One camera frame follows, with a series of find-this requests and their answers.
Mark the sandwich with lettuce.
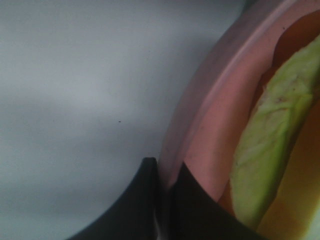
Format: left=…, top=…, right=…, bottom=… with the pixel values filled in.
left=221, top=11, right=320, bottom=240

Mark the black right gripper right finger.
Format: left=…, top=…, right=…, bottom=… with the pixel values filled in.
left=169, top=164, right=260, bottom=240

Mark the pink round plate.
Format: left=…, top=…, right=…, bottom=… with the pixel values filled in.
left=158, top=0, right=320, bottom=200

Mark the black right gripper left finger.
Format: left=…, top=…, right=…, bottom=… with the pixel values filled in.
left=70, top=157, right=158, bottom=240

